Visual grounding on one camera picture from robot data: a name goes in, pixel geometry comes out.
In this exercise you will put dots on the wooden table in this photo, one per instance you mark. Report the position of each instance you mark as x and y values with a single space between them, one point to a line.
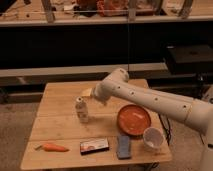
56 122

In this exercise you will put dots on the orange plate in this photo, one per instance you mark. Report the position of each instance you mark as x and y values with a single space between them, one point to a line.
133 120

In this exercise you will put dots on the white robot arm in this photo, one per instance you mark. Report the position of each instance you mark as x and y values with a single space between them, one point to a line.
192 112

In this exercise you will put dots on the blue sponge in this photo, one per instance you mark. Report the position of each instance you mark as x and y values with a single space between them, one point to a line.
124 147

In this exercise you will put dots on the cream end effector tip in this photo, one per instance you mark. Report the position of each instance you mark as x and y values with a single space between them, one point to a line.
87 92

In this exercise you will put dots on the orange carrot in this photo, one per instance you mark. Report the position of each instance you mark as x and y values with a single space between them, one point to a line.
51 147

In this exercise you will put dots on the small white bottle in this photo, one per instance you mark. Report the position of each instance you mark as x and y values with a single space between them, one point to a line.
81 110

